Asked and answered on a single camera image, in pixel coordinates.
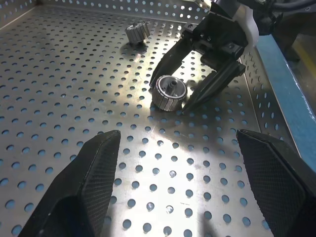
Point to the metal motor rotor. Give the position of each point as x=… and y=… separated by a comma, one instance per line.
x=168, y=101
x=137, y=33

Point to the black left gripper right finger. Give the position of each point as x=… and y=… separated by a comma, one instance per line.
x=279, y=187

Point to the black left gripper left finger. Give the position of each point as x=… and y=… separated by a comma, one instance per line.
x=79, y=187

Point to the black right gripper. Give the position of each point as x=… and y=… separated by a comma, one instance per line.
x=217, y=34

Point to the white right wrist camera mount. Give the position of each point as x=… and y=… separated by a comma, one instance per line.
x=250, y=27

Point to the perforated metal tray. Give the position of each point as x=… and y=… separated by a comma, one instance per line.
x=74, y=98

